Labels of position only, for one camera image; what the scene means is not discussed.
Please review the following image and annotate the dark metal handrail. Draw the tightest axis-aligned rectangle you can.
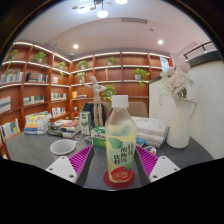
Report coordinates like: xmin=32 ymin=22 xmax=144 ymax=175
xmin=182 ymin=40 xmax=218 ymax=61

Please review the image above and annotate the colourful book stack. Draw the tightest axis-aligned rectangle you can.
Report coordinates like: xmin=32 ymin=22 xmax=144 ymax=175
xmin=22 ymin=110 xmax=53 ymax=136

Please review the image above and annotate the white mug, grey triangle pattern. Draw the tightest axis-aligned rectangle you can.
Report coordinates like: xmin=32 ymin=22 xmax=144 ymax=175
xmin=49 ymin=138 xmax=79 ymax=157

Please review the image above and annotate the dark magazine stack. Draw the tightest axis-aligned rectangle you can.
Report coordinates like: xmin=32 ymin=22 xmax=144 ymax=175
xmin=47 ymin=118 xmax=82 ymax=140

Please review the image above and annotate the wooden artist mannequin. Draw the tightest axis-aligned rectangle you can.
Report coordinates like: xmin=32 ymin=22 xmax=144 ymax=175
xmin=81 ymin=74 xmax=107 ymax=127

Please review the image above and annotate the pale pink flower bouquet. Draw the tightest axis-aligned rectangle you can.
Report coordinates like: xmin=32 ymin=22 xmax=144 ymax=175
xmin=157 ymin=61 xmax=195 ymax=100

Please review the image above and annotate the ceiling air vent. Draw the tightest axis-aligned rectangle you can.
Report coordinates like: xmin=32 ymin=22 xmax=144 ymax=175
xmin=121 ymin=16 xmax=149 ymax=25

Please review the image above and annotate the green and white tissue box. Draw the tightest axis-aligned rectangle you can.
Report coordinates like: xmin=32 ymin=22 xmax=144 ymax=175
xmin=90 ymin=125 xmax=108 ymax=150

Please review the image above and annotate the small green and white carton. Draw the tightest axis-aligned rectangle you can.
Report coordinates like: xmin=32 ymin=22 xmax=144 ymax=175
xmin=78 ymin=110 xmax=93 ymax=136

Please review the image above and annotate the clear drink bottle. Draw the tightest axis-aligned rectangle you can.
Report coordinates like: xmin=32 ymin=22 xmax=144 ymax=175
xmin=104 ymin=94 xmax=139 ymax=185

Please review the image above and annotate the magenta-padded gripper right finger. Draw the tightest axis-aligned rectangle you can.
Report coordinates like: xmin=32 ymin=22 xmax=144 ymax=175
xmin=133 ymin=144 xmax=182 ymax=187

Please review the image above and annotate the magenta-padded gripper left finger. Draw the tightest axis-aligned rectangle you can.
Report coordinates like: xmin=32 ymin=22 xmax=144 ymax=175
xmin=45 ymin=144 xmax=95 ymax=187

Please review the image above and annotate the tan upholstered chair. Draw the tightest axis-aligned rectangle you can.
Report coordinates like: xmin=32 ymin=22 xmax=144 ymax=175
xmin=127 ymin=101 xmax=149 ymax=119

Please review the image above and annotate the small blue and white sachet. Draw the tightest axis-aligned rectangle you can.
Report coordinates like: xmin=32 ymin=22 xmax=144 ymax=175
xmin=144 ymin=144 xmax=157 ymax=155

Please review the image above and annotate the wooden wall shelf unit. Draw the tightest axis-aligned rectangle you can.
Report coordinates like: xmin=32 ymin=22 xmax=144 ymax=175
xmin=0 ymin=40 xmax=175 ymax=160

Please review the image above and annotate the white jug vase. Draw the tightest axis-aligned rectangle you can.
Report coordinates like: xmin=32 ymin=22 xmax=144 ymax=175
xmin=165 ymin=96 xmax=198 ymax=150

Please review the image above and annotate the branched ceiling lamp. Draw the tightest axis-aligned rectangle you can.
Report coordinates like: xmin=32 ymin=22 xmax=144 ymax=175
xmin=71 ymin=0 xmax=129 ymax=19

